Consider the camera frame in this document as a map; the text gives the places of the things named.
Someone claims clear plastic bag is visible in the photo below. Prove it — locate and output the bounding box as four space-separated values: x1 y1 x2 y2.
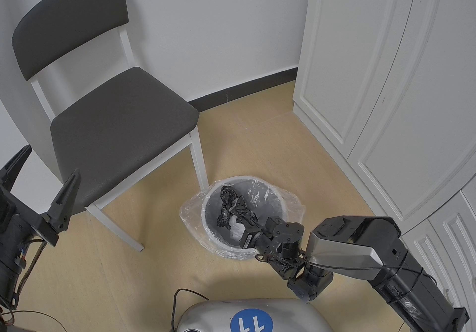
179 174 306 260

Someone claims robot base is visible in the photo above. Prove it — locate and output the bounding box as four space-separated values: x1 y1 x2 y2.
178 299 334 332

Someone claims white trash bin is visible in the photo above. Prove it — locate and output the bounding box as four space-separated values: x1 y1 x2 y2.
201 174 289 259

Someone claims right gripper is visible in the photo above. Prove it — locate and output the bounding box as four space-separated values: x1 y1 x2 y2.
240 224 276 250

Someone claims white printed wrapper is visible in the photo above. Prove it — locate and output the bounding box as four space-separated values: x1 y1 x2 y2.
226 216 247 241

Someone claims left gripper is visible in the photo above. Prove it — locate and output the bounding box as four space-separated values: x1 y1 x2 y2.
0 145 82 265

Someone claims black plastic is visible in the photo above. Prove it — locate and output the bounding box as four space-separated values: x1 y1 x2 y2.
217 186 261 230

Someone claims white wardrobe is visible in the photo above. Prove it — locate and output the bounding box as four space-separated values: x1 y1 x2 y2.
292 0 476 332

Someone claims white chair with grey seat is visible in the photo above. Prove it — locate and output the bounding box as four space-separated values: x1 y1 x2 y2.
11 0 209 252

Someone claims black cable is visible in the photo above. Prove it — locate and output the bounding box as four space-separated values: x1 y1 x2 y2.
171 288 203 330
0 309 73 332

